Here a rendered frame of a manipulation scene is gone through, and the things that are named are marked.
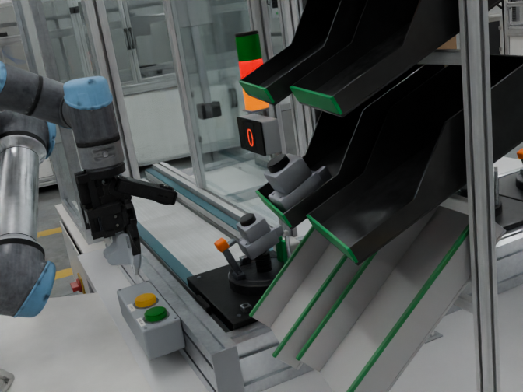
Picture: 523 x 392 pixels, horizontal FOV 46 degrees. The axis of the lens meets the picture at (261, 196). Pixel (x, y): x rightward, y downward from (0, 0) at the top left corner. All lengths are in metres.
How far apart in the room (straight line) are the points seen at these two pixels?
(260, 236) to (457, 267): 0.49
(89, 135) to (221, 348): 0.41
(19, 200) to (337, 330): 0.78
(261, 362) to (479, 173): 0.53
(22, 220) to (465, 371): 0.89
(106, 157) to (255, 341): 0.40
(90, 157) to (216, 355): 0.39
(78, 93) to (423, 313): 0.65
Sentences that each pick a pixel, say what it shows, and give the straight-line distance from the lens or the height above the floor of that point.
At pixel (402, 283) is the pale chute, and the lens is 0.81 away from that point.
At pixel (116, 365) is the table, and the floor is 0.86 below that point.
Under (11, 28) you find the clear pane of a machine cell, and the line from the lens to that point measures 6.32.
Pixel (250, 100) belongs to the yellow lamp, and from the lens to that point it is 1.29.
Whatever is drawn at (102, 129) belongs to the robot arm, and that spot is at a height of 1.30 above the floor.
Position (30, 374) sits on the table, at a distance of 1.30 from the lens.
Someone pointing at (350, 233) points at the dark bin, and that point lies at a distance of 0.72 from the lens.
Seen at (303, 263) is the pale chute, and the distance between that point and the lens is 0.95.
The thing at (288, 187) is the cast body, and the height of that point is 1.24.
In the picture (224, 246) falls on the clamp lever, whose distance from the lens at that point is 1.12.
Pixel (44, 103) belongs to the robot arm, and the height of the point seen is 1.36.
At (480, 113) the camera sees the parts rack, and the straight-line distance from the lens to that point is 0.65.
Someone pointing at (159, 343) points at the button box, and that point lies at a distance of 1.13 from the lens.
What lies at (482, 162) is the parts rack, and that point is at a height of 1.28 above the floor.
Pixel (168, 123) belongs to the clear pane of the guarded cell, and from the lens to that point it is 2.44.
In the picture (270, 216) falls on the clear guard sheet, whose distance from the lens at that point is 1.47.
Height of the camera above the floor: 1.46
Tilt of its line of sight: 17 degrees down
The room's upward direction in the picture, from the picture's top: 9 degrees counter-clockwise
